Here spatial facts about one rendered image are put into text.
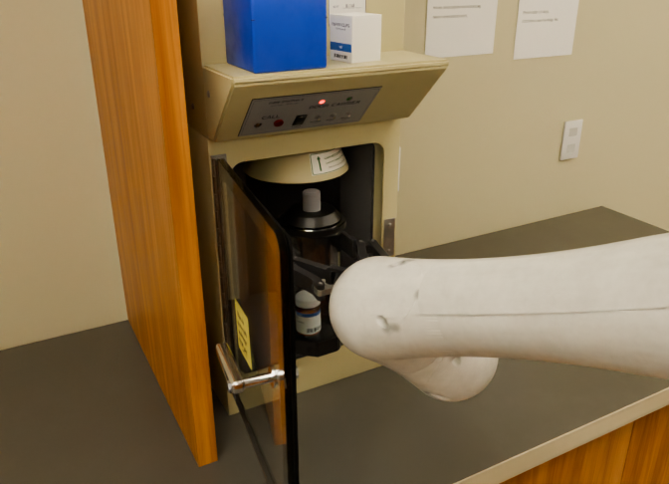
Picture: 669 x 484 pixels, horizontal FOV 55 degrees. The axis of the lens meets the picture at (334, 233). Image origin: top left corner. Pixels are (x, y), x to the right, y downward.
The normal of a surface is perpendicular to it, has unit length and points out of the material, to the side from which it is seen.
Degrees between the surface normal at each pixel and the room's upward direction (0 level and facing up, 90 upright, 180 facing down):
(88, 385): 0
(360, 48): 90
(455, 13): 90
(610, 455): 90
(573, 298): 66
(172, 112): 90
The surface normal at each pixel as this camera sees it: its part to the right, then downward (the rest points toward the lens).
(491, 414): 0.00, -0.92
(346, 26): -0.81, 0.23
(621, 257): -0.58, -0.76
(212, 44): 0.47, 0.34
